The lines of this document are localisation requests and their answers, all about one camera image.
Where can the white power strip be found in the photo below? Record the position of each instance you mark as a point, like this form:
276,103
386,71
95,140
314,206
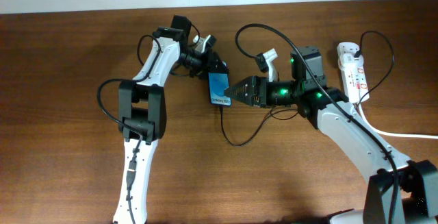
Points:
354,81

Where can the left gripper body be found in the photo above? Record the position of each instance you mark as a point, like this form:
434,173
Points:
204,68

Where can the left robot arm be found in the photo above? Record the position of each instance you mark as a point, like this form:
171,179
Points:
142,108

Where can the blue Galaxy smartphone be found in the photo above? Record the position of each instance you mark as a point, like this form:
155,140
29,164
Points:
218,83

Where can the white USB charger plug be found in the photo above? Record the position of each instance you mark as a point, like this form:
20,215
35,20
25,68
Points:
348,61

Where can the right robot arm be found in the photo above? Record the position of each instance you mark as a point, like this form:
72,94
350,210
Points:
399,189

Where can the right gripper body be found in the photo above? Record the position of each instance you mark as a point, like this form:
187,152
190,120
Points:
257,91

